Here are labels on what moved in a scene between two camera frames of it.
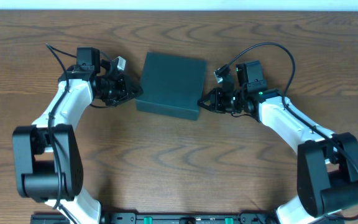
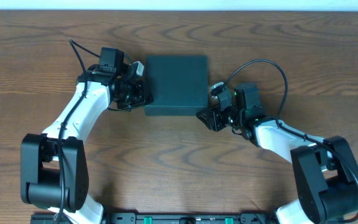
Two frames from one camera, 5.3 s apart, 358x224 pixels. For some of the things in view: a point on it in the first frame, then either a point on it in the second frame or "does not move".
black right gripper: [217, 100] → [212, 117]
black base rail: [166, 218] does not move
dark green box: [172, 85] does not move
